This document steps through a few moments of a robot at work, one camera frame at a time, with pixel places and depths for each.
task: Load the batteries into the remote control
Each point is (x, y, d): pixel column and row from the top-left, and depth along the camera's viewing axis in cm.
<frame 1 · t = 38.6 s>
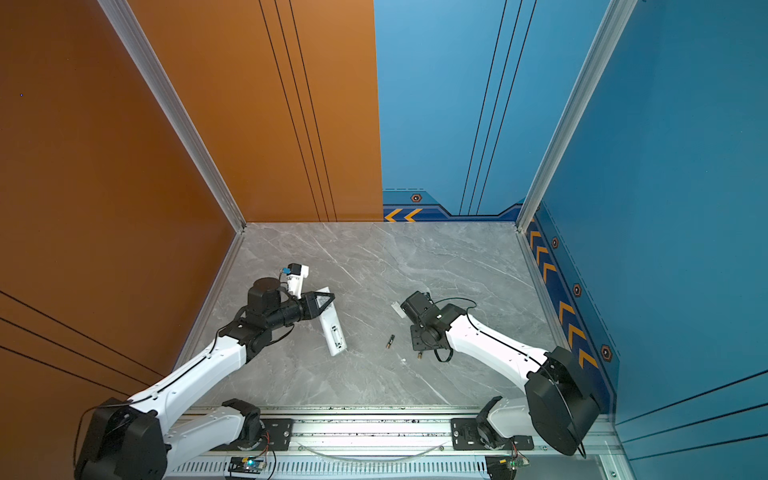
left hand: (333, 295, 80), fingers closed
right hand: (420, 340, 84), fingers open
white remote control: (331, 325, 80), point 14 cm above the table
left black gold battery: (388, 344, 91), on the table
right black gold battery: (420, 356, 88), on the table

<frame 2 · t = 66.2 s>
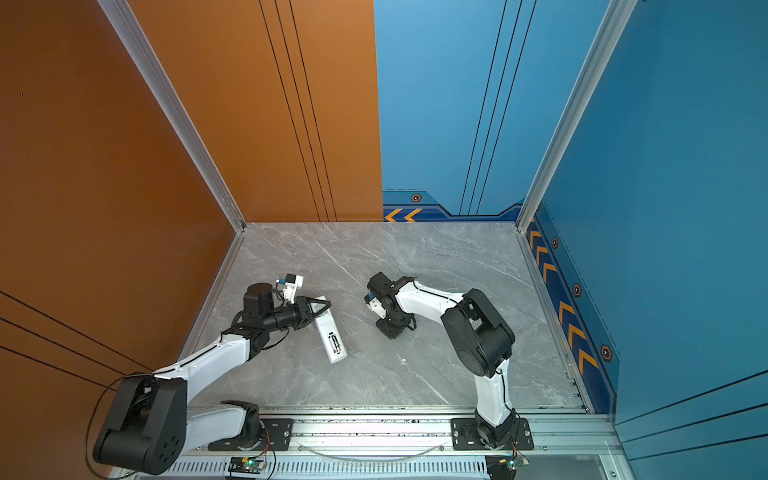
left hand: (329, 304, 83), fingers closed
right hand: (390, 330, 92), fingers open
white remote control: (330, 333, 80), point 12 cm above the table
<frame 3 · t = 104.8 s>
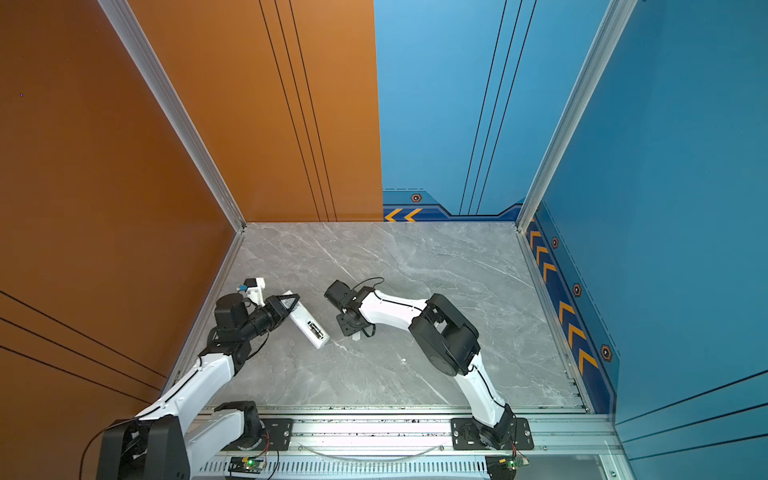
left hand: (298, 295, 84), fingers closed
right hand: (349, 326, 93), fingers open
white remote control: (317, 336, 82), point 10 cm above the table
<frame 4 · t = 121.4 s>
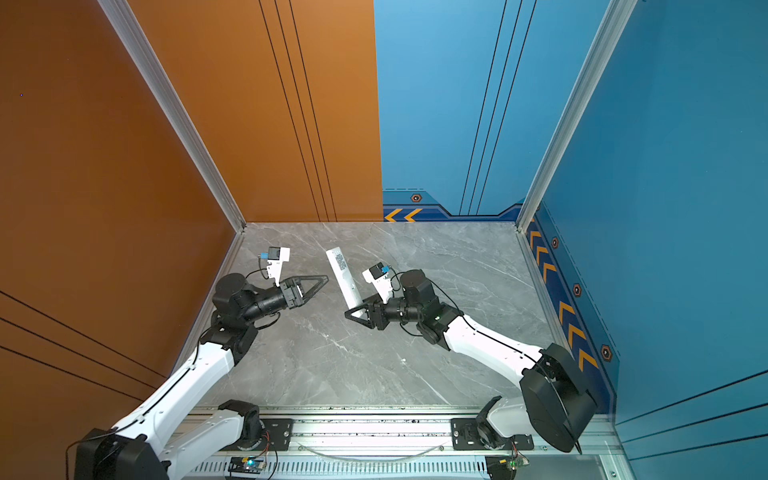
left hand: (325, 281, 70), fingers open
right hand: (351, 312, 73), fingers open
white remote control: (345, 280, 72), point 28 cm above the table
